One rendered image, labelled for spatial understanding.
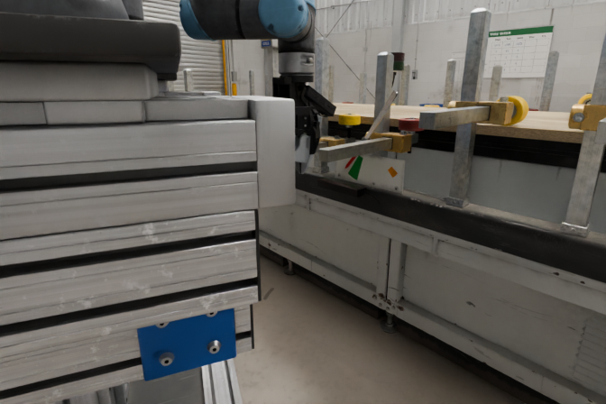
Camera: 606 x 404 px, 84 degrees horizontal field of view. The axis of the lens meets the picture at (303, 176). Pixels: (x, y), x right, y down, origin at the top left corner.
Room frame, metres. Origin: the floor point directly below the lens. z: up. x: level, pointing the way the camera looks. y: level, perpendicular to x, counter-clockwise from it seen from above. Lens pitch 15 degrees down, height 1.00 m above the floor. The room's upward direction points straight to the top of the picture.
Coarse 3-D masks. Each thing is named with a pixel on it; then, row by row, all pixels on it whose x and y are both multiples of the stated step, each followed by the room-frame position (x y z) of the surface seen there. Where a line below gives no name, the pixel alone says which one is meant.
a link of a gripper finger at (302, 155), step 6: (300, 138) 0.71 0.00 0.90; (306, 138) 0.72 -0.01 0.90; (300, 144) 0.71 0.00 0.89; (306, 144) 0.72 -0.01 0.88; (300, 150) 0.71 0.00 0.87; (306, 150) 0.72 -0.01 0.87; (300, 156) 0.71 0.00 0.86; (306, 156) 0.72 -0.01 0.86; (312, 156) 0.73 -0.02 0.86; (306, 162) 0.72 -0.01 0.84; (300, 168) 0.74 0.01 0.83; (306, 168) 0.73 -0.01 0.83
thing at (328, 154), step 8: (416, 136) 1.07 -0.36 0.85; (344, 144) 0.86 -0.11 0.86; (352, 144) 0.86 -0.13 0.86; (360, 144) 0.87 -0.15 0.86; (368, 144) 0.89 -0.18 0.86; (376, 144) 0.92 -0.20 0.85; (384, 144) 0.95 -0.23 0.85; (320, 152) 0.80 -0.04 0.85; (328, 152) 0.78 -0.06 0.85; (336, 152) 0.80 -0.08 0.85; (344, 152) 0.83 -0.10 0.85; (352, 152) 0.85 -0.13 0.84; (360, 152) 0.87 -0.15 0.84; (368, 152) 0.90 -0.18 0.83; (320, 160) 0.80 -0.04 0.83; (328, 160) 0.78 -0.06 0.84; (336, 160) 0.80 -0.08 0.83
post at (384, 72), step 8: (384, 56) 1.02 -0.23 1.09; (392, 56) 1.03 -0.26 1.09; (384, 64) 1.01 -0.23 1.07; (392, 64) 1.03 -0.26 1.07; (376, 72) 1.03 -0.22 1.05; (384, 72) 1.01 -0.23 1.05; (392, 72) 1.03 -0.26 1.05; (376, 80) 1.03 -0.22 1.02; (384, 80) 1.01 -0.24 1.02; (376, 88) 1.03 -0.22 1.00; (384, 88) 1.01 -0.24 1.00; (376, 96) 1.03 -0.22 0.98; (384, 96) 1.01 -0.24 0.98; (376, 104) 1.03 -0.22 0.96; (384, 104) 1.01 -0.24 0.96; (376, 112) 1.03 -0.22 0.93; (384, 120) 1.01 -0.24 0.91; (376, 128) 1.02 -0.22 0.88; (384, 128) 1.01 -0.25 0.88; (376, 152) 1.02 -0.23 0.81; (384, 152) 1.02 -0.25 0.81
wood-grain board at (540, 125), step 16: (336, 112) 1.47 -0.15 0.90; (352, 112) 1.47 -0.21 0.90; (368, 112) 1.47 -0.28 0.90; (400, 112) 1.47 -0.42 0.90; (416, 112) 1.47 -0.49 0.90; (528, 112) 1.47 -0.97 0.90; (544, 112) 1.47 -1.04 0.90; (560, 112) 1.47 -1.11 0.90; (448, 128) 1.04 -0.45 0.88; (480, 128) 0.97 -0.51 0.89; (496, 128) 0.94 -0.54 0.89; (512, 128) 0.91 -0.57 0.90; (528, 128) 0.89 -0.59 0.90; (544, 128) 0.88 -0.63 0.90; (560, 128) 0.88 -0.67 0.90
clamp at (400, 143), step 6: (372, 138) 1.02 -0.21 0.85; (396, 138) 0.97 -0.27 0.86; (402, 138) 0.95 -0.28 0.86; (408, 138) 0.97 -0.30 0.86; (396, 144) 0.97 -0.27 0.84; (402, 144) 0.95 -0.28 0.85; (408, 144) 0.97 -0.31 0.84; (384, 150) 0.99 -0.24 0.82; (390, 150) 0.98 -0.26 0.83; (396, 150) 0.96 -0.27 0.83; (402, 150) 0.95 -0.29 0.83; (408, 150) 0.97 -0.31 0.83
